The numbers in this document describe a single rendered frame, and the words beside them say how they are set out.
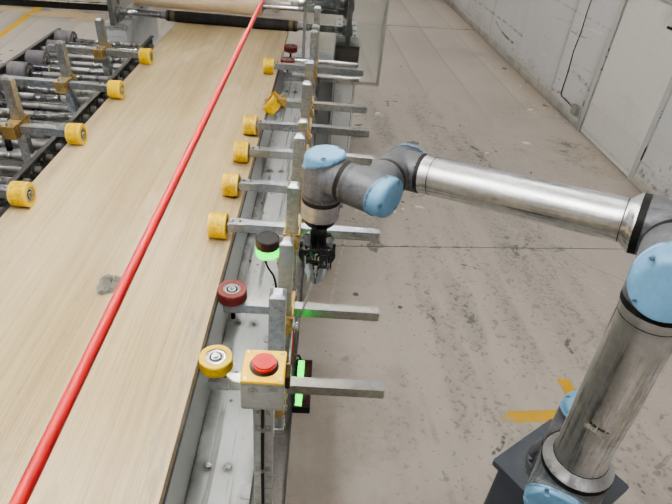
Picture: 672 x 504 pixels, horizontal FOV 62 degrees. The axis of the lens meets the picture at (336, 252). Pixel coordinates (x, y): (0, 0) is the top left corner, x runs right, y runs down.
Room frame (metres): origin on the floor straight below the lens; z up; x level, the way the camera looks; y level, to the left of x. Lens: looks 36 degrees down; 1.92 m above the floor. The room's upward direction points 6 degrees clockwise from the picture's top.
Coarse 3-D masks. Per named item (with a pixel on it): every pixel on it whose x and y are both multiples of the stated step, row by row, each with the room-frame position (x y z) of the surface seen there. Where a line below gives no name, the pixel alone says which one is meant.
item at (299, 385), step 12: (216, 384) 0.89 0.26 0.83; (228, 384) 0.89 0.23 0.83; (300, 384) 0.91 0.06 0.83; (312, 384) 0.91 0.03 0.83; (324, 384) 0.91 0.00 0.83; (336, 384) 0.92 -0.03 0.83; (348, 384) 0.92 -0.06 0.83; (360, 384) 0.93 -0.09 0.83; (372, 384) 0.93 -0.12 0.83; (384, 384) 0.93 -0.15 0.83; (348, 396) 0.91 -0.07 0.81; (360, 396) 0.91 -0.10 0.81; (372, 396) 0.91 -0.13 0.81
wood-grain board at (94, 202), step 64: (192, 64) 2.92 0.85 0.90; (256, 64) 3.02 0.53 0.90; (128, 128) 2.09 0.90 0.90; (192, 128) 2.15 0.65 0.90; (64, 192) 1.56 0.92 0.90; (128, 192) 1.60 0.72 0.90; (192, 192) 1.64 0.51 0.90; (0, 256) 1.20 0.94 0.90; (64, 256) 1.23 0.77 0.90; (128, 256) 1.26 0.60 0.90; (192, 256) 1.29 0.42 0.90; (0, 320) 0.96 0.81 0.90; (64, 320) 0.98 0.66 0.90; (128, 320) 1.00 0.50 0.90; (192, 320) 1.02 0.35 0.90; (0, 384) 0.77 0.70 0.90; (64, 384) 0.79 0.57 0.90; (128, 384) 0.80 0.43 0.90; (192, 384) 0.83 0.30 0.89; (0, 448) 0.62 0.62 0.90; (64, 448) 0.63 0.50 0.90; (128, 448) 0.65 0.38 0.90
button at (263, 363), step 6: (258, 354) 0.63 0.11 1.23; (264, 354) 0.63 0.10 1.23; (270, 354) 0.63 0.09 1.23; (252, 360) 0.61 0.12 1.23; (258, 360) 0.61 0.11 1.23; (264, 360) 0.61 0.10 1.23; (270, 360) 0.62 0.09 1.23; (276, 360) 0.62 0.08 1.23; (252, 366) 0.60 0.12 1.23; (258, 366) 0.60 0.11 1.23; (264, 366) 0.60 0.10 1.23; (270, 366) 0.60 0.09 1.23; (258, 372) 0.59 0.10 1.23; (264, 372) 0.59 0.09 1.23
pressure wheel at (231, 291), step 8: (232, 280) 1.19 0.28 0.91; (224, 288) 1.15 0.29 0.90; (232, 288) 1.15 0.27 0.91; (240, 288) 1.16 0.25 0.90; (224, 296) 1.12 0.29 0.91; (232, 296) 1.12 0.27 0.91; (240, 296) 1.13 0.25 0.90; (224, 304) 1.12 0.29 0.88; (232, 304) 1.12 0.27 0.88; (240, 304) 1.13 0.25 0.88
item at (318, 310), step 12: (252, 300) 1.17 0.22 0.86; (264, 300) 1.17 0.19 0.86; (228, 312) 1.14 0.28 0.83; (240, 312) 1.14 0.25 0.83; (252, 312) 1.14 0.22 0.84; (264, 312) 1.15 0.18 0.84; (312, 312) 1.15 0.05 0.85; (324, 312) 1.15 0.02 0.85; (336, 312) 1.16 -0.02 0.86; (348, 312) 1.16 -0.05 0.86; (360, 312) 1.16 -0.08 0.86; (372, 312) 1.16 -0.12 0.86
